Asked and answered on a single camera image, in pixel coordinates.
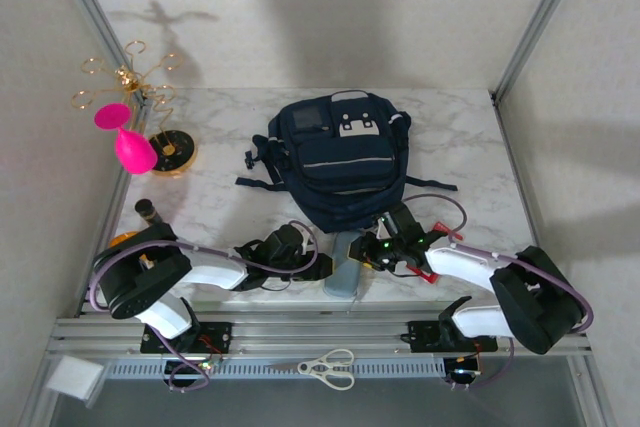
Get grey-blue pencil case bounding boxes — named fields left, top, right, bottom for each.
left=322, top=230, right=363, bottom=299

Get red retail package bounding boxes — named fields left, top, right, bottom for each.
left=409, top=221, right=463, bottom=285

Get navy blue backpack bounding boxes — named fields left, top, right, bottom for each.
left=234, top=89, right=459, bottom=235

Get black control board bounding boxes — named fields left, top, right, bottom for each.
left=443, top=355, right=484, bottom=384

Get small black cylinder bottle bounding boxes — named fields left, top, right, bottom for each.
left=133, top=198, right=166, bottom=229

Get orange round lid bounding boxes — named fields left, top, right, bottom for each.
left=108, top=230, right=150, bottom=268

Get pink plastic goblet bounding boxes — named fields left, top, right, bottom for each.
left=93, top=102, right=161, bottom=177

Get white paper pad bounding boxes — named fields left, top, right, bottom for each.
left=43, top=354, right=107, bottom=409

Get aluminium rail frame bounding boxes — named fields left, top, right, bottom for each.
left=47, top=299, right=594, bottom=361

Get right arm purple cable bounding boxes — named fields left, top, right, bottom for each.
left=402, top=192, right=598, bottom=391

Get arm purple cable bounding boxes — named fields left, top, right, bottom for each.
left=88, top=219, right=322, bottom=392
left=402, top=192, right=598, bottom=391

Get white handled scissors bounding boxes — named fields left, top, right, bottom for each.
left=267, top=348, right=357, bottom=391

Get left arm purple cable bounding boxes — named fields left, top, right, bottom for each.
left=88, top=219, right=322, bottom=392

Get grey slotted cable duct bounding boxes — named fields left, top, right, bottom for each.
left=107, top=358, right=447, bottom=381

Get gold wire glass stand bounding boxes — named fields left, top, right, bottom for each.
left=71, top=40, right=200, bottom=178

